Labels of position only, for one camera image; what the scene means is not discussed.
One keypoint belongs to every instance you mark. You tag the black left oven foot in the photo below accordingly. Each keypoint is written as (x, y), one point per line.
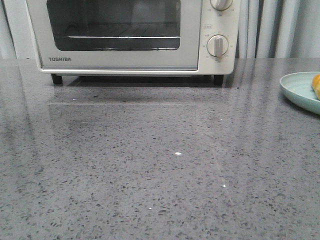
(57, 79)

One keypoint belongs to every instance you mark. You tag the upper beige oven knob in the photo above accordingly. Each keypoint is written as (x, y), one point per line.
(221, 5)

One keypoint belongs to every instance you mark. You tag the glass oven door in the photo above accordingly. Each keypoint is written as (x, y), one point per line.
(48, 17)

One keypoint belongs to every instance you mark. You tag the metal wire oven rack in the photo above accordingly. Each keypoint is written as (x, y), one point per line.
(121, 30)

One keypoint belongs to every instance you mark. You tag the black right oven foot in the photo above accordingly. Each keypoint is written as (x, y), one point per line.
(218, 79)

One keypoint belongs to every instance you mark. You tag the lower beige oven knob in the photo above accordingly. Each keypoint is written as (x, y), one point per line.
(217, 45)

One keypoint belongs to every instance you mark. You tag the golden croissant bread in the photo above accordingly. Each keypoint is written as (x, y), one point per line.
(316, 85)

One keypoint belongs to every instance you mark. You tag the light green plate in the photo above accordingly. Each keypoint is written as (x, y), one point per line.
(297, 87)

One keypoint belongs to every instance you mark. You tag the white Toshiba toaster oven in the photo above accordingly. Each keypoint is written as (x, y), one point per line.
(212, 22)

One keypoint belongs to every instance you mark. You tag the beige oven knob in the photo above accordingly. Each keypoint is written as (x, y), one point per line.
(221, 5)
(217, 45)

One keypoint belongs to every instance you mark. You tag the black oven foot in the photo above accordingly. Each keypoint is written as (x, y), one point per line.
(218, 79)
(57, 79)

